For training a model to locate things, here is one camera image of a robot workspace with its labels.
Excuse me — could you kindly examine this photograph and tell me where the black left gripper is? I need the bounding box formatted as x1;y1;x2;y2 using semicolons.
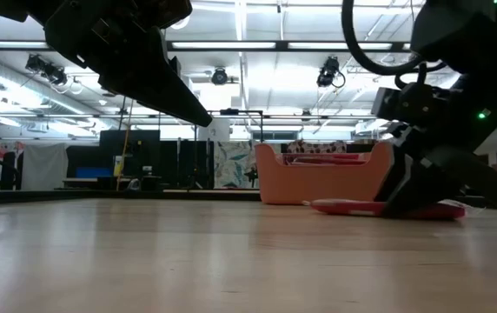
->
43;0;213;128

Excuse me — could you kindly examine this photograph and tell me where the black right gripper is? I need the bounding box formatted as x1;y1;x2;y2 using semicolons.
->
374;119;497;217

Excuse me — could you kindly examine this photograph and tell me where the round black ceiling spotlight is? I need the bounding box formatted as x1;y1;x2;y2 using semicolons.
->
210;67;229;86

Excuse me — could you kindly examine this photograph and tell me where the large black screen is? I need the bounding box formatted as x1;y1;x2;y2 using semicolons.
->
99;129;162;179

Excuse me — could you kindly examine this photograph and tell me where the white square sign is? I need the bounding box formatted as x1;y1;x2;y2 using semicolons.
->
197;117;231;143

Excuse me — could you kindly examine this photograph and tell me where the leaf-patterned panel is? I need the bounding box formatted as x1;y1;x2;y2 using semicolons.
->
213;139;262;190

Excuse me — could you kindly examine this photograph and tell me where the blue box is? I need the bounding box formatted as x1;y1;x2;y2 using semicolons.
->
76;166;114;178

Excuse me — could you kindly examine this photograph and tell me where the black ceiling-mounted device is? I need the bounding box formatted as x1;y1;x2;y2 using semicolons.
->
24;54;70;87

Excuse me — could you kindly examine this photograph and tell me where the background desk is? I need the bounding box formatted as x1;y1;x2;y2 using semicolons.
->
55;176;162;191

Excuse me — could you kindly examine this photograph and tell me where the small black tripod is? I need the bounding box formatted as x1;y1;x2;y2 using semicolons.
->
244;167;259;189

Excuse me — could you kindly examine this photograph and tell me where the orange plastic basket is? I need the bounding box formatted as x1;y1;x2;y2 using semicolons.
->
255;142;395;206

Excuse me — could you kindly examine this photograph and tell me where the dotted floral fabric item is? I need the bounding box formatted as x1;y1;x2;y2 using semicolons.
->
286;139;348;154

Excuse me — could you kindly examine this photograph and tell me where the white hanging cloth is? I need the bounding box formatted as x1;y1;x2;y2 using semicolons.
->
21;143;70;191

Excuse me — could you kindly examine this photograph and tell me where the black metal frame stand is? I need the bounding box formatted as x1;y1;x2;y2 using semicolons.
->
194;108;265;190

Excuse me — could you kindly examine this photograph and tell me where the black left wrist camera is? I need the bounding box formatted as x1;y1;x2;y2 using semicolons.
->
142;0;193;30

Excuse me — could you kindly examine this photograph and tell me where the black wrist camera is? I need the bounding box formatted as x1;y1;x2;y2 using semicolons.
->
142;0;193;30
370;83;443;123

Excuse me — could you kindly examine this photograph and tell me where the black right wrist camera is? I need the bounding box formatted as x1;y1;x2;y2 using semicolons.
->
370;83;443;123

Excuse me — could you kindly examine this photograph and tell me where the black overhead frame bar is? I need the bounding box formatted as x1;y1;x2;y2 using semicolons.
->
0;40;413;52

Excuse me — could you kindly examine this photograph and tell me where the grey horizontal rail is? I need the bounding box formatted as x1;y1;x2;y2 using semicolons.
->
0;113;380;122

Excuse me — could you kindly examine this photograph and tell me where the black table edge rail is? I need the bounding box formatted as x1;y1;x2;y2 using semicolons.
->
0;190;497;212

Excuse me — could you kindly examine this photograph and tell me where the black ceiling camera with cable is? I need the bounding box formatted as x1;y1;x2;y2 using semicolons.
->
316;55;347;90

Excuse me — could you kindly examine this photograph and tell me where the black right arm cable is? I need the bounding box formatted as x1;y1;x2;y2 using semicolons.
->
341;0;449;90

